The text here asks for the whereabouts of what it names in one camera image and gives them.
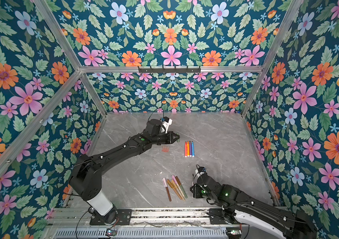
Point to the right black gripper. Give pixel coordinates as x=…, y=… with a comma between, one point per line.
x=195, y=192

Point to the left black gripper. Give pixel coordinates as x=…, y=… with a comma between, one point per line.
x=171, y=139

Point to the red highlighter pen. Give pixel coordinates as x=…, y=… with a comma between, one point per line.
x=185, y=149

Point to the red pen cap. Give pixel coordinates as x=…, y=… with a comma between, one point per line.
x=165, y=149

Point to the orange highlighter pen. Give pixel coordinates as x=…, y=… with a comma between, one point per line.
x=188, y=149

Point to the purple highlighter pen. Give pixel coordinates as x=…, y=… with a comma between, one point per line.
x=189, y=148

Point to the blue highlighter pen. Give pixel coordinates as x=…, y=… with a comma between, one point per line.
x=192, y=148

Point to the dark green pen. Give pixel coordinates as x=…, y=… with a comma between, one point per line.
x=181, y=187

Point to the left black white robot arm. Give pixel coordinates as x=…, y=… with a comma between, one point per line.
x=86, y=177

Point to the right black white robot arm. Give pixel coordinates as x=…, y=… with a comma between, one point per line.
x=234, y=206

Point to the tan brown pen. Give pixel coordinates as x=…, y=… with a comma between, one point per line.
x=177, y=188

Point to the brown pen tan cap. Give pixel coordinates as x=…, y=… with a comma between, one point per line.
x=174, y=188

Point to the beige pen pink cap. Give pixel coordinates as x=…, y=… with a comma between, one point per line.
x=173, y=177

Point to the brown pen pink cap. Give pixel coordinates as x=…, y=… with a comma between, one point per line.
x=166, y=188

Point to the right small circuit board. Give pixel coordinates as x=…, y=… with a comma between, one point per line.
x=233, y=233

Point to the small circuit board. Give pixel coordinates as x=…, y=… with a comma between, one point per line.
x=233, y=233
x=111, y=232

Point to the black hook rack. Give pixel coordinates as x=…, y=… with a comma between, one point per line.
x=164, y=70

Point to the left small circuit board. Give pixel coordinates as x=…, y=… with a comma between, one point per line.
x=111, y=232

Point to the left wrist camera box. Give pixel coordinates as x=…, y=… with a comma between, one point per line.
x=166, y=122

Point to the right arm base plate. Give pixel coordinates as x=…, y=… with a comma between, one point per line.
x=217, y=217

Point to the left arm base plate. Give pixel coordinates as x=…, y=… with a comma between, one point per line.
x=123, y=216

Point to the white slotted cable duct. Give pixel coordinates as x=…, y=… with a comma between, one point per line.
x=143, y=233

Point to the aluminium front rail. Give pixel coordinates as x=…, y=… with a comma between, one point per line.
x=66, y=217

